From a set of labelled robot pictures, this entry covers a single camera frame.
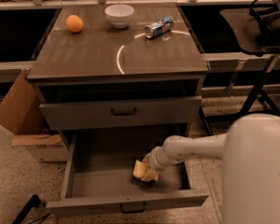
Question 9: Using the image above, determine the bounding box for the yellow sponge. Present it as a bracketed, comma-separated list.
[133, 161, 149, 180]

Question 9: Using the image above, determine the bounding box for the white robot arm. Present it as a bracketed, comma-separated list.
[138, 114, 280, 224]

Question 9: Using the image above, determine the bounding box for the open grey middle drawer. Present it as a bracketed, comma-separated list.
[47, 125, 208, 217]

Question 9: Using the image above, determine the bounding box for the closed grey upper drawer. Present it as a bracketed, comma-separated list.
[40, 96, 202, 130]

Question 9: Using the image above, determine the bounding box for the grey drawer cabinet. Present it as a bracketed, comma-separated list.
[26, 3, 209, 147]

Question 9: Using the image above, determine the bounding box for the black floor stand leg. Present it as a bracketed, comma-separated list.
[12, 194, 50, 224]

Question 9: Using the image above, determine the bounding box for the black folding table stand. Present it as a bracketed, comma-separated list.
[199, 53, 280, 135]

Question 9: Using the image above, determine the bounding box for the brown cardboard box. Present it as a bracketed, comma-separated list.
[0, 70, 69, 161]

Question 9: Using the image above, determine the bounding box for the white bowl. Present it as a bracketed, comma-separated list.
[105, 4, 134, 28]

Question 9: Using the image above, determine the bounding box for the orange fruit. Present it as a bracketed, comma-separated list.
[65, 15, 83, 33]

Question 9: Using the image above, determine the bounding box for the black headset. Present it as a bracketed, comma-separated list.
[249, 0, 280, 46]

